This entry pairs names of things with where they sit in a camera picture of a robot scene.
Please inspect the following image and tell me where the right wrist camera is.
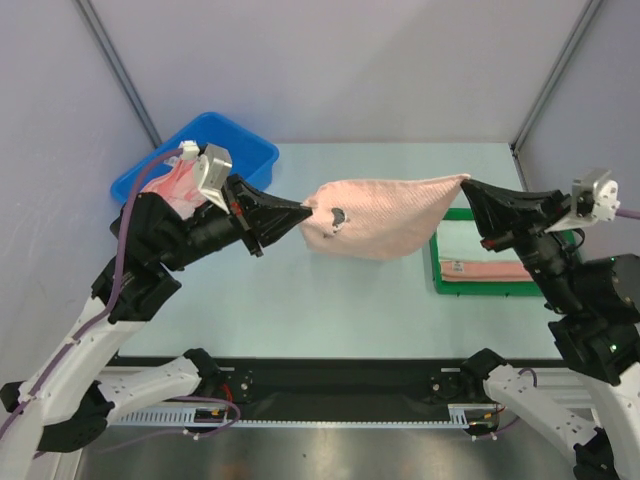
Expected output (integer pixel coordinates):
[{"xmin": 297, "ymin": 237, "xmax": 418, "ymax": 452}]
[{"xmin": 545, "ymin": 168, "xmax": 620, "ymax": 233}]

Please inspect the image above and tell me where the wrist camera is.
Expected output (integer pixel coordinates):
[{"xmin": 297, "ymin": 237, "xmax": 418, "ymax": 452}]
[
  {"xmin": 179, "ymin": 140, "xmax": 232, "ymax": 213},
  {"xmin": 545, "ymin": 168, "xmax": 620, "ymax": 233}
]

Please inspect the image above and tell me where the green plastic tray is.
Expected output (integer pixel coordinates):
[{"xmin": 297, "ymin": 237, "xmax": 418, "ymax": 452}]
[{"xmin": 428, "ymin": 207, "xmax": 546, "ymax": 297}]

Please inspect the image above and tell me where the white slotted cable duct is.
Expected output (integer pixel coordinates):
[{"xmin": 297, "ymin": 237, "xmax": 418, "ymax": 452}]
[{"xmin": 114, "ymin": 404, "xmax": 235, "ymax": 428}]

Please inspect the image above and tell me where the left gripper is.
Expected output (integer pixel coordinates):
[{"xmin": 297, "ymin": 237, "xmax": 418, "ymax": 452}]
[{"xmin": 162, "ymin": 171, "xmax": 314, "ymax": 270}]

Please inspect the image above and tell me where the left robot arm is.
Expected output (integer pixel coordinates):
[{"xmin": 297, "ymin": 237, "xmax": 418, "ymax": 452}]
[{"xmin": 1, "ymin": 175, "xmax": 312, "ymax": 461}]

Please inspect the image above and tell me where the pink towel in bin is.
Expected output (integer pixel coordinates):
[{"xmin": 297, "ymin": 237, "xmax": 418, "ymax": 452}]
[{"xmin": 142, "ymin": 159, "xmax": 206, "ymax": 219}]

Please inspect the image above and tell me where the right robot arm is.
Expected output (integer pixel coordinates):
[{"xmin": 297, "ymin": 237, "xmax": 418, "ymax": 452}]
[{"xmin": 460, "ymin": 171, "xmax": 639, "ymax": 479}]

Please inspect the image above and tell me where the light pink embroidered towel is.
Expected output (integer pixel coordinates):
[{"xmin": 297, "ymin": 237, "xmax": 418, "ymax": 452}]
[{"xmin": 300, "ymin": 174, "xmax": 470, "ymax": 261}]

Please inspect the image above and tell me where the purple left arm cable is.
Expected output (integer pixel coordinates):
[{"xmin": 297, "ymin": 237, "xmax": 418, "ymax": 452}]
[{"xmin": 0, "ymin": 147, "xmax": 241, "ymax": 454}]

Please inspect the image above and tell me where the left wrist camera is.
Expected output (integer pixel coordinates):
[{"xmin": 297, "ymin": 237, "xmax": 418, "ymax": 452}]
[{"xmin": 179, "ymin": 140, "xmax": 232, "ymax": 213}]

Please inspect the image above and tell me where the blue plastic bin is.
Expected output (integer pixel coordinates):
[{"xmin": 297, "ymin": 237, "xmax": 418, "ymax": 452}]
[{"xmin": 110, "ymin": 112, "xmax": 279, "ymax": 205}]

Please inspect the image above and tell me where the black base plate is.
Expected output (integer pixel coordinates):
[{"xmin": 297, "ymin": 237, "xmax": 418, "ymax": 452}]
[{"xmin": 104, "ymin": 357, "xmax": 571, "ymax": 424}]

